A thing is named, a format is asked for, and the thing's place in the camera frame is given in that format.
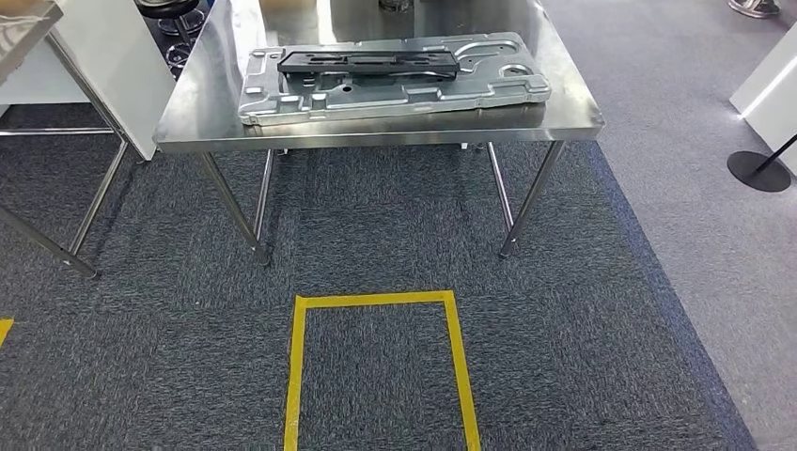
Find stainless steel table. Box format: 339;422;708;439
0;0;132;280

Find black stanchion base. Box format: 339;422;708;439
727;133;797;193

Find black plastic panel part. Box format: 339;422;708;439
276;49;462;81

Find stainless steel workbench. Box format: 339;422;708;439
152;0;606;269

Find yellow floor tape rectangle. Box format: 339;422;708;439
283;290;482;451

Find white cabinet panel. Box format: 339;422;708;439
0;0;179;162

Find person's shoe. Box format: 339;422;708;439
728;0;781;19

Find white box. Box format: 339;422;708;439
729;37;797;176

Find grey stamped metal panel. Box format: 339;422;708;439
237;31;554;128

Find black stool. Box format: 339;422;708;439
133;0;210;70

